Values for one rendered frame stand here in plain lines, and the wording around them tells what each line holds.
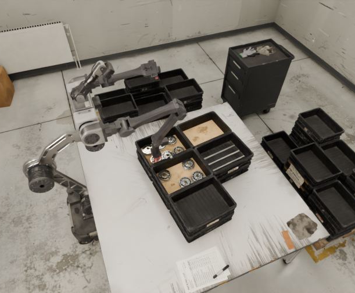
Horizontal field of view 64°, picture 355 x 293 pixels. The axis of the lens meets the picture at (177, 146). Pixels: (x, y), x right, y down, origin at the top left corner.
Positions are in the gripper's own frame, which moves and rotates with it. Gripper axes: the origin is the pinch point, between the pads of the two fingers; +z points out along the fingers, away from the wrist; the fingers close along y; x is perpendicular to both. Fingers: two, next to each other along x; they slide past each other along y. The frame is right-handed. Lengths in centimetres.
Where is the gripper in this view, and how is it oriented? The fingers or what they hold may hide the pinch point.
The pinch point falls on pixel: (156, 158)
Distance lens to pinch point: 231.7
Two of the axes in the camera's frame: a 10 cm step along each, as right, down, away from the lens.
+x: -9.2, 2.8, -2.7
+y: -3.9, -6.9, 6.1
